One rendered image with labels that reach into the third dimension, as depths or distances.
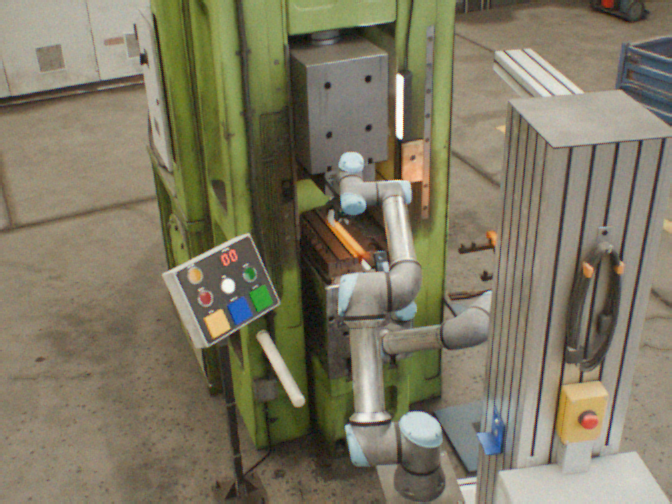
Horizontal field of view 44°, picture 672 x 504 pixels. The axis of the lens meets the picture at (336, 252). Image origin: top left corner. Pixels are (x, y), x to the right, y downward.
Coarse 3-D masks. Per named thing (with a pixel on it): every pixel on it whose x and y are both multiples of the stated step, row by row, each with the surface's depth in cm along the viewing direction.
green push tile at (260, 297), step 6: (258, 288) 293; (264, 288) 294; (252, 294) 291; (258, 294) 292; (264, 294) 294; (252, 300) 290; (258, 300) 292; (264, 300) 293; (270, 300) 295; (258, 306) 291; (264, 306) 293
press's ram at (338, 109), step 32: (352, 32) 307; (320, 64) 277; (352, 64) 281; (384, 64) 286; (320, 96) 282; (352, 96) 287; (384, 96) 292; (320, 128) 288; (352, 128) 293; (384, 128) 298; (320, 160) 294
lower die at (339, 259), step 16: (304, 224) 344; (320, 224) 342; (352, 224) 341; (320, 240) 332; (336, 240) 330; (320, 256) 324; (336, 256) 320; (352, 256) 320; (336, 272) 320; (352, 272) 323
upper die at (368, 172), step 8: (296, 160) 326; (368, 160) 305; (304, 168) 319; (328, 168) 300; (368, 168) 303; (312, 176) 311; (320, 176) 302; (368, 176) 305; (320, 184) 304; (328, 192) 302
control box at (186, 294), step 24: (240, 240) 291; (192, 264) 278; (216, 264) 284; (240, 264) 290; (168, 288) 280; (192, 288) 277; (216, 288) 283; (240, 288) 289; (192, 312) 276; (264, 312) 294; (192, 336) 282
